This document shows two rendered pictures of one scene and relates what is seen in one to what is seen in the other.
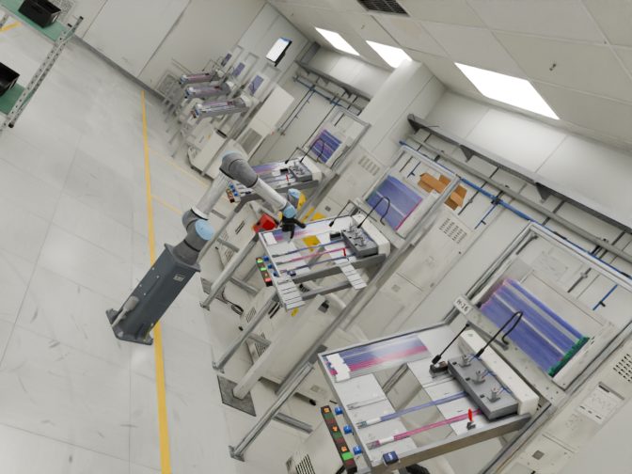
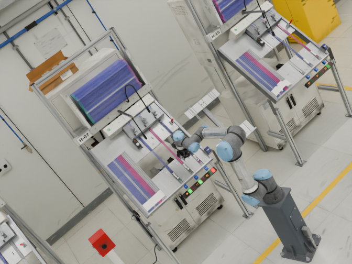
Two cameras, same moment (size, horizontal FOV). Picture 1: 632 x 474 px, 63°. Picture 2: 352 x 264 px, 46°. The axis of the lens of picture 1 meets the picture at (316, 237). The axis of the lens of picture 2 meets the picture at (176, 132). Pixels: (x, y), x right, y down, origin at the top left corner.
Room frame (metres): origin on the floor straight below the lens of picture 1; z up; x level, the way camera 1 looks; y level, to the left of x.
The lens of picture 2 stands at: (2.63, 2.78, 2.50)
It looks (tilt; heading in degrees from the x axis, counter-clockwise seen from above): 27 degrees down; 282
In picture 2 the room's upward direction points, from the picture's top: 32 degrees counter-clockwise
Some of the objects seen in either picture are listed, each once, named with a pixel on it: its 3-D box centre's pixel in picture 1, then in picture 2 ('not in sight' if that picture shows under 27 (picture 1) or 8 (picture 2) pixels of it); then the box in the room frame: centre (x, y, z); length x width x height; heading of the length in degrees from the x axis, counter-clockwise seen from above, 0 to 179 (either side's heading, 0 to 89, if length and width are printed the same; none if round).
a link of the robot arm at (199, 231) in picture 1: (199, 233); (264, 179); (2.80, 0.52, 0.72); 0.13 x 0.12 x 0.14; 42
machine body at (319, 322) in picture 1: (300, 335); (168, 195); (3.73, -0.38, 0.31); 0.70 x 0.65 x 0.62; 30
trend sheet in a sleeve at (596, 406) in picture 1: (584, 420); not in sight; (2.24, -1.42, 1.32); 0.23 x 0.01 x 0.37; 120
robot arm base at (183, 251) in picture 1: (188, 249); (271, 191); (2.79, 0.51, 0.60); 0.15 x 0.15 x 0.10
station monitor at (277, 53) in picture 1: (280, 53); not in sight; (7.72, 2.10, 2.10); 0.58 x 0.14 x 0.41; 30
